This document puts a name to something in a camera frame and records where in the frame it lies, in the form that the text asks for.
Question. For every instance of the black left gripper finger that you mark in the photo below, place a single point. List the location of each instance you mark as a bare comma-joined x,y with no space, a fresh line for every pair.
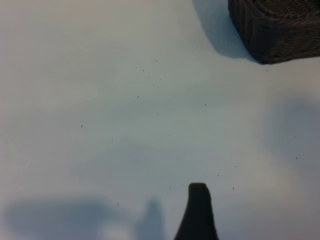
198,217

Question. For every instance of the dark brown woven basket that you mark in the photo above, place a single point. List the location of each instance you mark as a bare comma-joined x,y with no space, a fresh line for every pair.
275,37

